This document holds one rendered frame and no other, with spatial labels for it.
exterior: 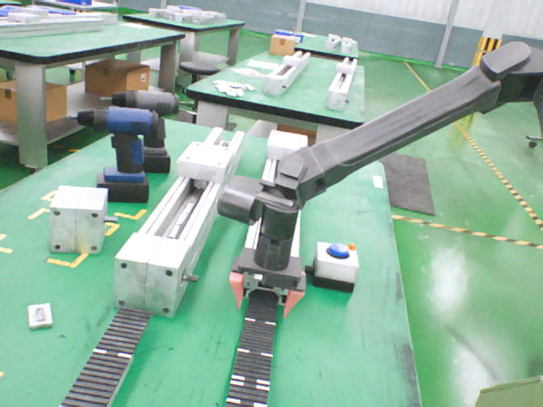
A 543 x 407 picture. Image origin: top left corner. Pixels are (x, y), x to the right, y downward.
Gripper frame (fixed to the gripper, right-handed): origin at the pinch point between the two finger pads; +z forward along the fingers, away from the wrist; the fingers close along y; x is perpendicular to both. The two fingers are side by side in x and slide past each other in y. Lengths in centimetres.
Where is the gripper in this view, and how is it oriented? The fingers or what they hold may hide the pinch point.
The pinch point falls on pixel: (262, 308)
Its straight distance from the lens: 86.5
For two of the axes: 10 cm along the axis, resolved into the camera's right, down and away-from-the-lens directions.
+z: -1.6, 9.1, 3.9
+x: -0.9, 3.8, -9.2
